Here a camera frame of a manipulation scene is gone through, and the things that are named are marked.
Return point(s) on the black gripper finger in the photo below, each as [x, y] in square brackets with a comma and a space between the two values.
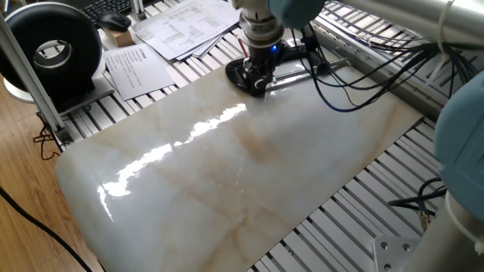
[267, 80]
[249, 75]

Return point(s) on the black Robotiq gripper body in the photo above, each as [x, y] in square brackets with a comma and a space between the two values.
[266, 58]

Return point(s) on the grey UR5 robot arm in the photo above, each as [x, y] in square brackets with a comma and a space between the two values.
[465, 143]

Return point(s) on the red pencil with eraser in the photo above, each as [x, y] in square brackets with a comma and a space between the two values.
[242, 47]

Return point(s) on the black C-clamp with steel screw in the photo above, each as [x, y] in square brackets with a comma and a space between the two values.
[234, 75]

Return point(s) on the stack of printed papers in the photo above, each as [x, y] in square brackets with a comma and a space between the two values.
[185, 28]

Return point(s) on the single white paper sheet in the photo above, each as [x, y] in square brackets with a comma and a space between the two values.
[138, 72]

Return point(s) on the small cardboard box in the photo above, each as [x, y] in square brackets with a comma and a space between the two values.
[119, 38]

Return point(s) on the black computer mouse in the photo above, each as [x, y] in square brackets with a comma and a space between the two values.
[113, 20]

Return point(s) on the black computer keyboard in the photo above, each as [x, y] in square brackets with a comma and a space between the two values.
[106, 7]

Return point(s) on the short metal post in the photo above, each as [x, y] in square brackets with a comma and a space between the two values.
[138, 9]

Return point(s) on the grey aluminium profile rail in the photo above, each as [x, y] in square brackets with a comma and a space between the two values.
[401, 90]

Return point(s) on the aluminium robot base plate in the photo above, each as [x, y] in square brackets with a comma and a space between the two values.
[393, 257]

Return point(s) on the aluminium frame bar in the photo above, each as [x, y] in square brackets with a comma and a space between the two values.
[30, 79]

